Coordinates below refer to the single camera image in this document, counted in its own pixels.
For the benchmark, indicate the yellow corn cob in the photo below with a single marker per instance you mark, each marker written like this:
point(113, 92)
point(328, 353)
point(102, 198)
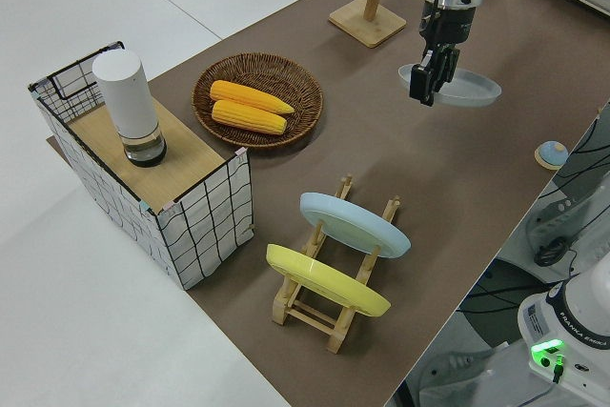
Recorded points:
point(248, 117)
point(248, 96)

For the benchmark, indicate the blue bell wooden base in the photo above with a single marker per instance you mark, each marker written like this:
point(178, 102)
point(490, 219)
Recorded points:
point(553, 152)

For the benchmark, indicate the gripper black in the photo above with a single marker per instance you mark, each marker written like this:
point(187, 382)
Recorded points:
point(448, 26)

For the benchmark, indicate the light wooden board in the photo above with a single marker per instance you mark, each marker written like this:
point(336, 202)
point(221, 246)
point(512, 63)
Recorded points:
point(190, 164)

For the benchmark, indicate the gray plate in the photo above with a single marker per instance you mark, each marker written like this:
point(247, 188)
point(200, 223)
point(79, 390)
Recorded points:
point(472, 90)

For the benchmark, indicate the light blue plate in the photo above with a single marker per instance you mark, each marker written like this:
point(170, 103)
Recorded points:
point(352, 226)

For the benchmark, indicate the wooden plate rack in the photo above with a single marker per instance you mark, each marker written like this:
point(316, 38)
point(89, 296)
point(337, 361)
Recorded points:
point(282, 311)

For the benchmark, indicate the pink binder clip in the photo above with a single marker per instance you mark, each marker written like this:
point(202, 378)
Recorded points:
point(241, 153)
point(169, 208)

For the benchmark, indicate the brown table mat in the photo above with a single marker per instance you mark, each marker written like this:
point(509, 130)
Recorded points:
point(476, 164)

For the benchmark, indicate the brown wicker basket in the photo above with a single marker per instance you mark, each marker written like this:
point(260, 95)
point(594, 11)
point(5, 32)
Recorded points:
point(267, 68)

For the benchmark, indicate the blue binder clip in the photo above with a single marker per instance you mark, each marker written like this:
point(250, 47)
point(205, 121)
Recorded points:
point(144, 207)

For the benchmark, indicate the white cylinder glass base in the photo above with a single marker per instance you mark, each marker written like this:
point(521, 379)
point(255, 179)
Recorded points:
point(126, 92)

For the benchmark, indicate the yellow plate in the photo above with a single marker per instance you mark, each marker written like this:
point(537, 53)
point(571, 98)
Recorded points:
point(329, 283)

